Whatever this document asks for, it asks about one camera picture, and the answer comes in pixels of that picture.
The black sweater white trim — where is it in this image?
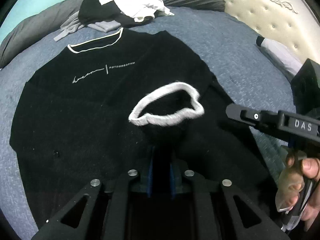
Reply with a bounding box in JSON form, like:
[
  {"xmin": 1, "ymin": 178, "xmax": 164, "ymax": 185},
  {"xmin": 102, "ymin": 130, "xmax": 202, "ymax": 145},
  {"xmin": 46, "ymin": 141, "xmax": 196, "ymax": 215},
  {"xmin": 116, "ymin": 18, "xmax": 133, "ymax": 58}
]
[{"xmin": 10, "ymin": 29, "xmax": 277, "ymax": 239}]

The person's right hand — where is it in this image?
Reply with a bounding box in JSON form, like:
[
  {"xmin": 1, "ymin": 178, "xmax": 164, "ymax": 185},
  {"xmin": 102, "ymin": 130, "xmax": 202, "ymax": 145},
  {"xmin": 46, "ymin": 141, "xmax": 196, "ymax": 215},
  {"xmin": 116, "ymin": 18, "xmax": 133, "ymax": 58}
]
[{"xmin": 275, "ymin": 149, "xmax": 319, "ymax": 231}]

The cream tufted headboard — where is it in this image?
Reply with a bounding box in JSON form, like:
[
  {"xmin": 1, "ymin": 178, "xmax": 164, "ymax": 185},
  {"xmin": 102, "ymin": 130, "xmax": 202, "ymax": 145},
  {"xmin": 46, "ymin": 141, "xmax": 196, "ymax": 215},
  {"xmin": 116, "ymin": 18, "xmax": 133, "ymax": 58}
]
[{"xmin": 225, "ymin": 0, "xmax": 319, "ymax": 62}]

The white garment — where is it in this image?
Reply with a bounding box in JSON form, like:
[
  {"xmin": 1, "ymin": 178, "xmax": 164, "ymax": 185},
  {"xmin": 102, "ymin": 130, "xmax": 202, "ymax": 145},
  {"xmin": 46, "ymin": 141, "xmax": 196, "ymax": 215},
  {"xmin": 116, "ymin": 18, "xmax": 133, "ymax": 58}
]
[{"xmin": 99, "ymin": 0, "xmax": 175, "ymax": 23}]

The black garment in pile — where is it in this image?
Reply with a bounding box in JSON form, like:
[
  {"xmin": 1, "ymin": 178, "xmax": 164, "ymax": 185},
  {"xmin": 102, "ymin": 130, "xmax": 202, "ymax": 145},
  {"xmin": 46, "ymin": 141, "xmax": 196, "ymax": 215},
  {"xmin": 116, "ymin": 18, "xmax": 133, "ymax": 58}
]
[{"xmin": 78, "ymin": 0, "xmax": 153, "ymax": 28}]

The dark grey long pillow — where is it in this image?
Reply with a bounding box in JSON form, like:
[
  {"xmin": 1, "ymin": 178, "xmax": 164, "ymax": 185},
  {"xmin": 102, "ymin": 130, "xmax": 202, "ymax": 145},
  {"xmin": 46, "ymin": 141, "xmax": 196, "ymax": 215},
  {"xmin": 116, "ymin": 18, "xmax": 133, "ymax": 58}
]
[{"xmin": 1, "ymin": 0, "xmax": 226, "ymax": 68}]

